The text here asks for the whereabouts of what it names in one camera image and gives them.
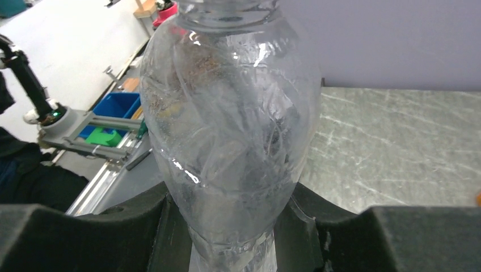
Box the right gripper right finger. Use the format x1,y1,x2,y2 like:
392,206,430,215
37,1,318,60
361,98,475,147
274,184,480,271

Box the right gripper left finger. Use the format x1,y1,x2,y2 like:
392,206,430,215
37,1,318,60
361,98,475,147
1,183,192,271

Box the clear water bottle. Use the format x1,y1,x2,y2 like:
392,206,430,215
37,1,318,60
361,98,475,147
140,1,321,271

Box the green plastic block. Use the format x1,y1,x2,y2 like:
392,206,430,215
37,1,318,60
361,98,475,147
85,127,123,147

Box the blue storage bin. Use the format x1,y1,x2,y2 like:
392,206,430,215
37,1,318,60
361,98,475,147
79,92,140,139

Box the aluminium rail frame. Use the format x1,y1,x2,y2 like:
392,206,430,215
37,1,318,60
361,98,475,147
65,133,149,216

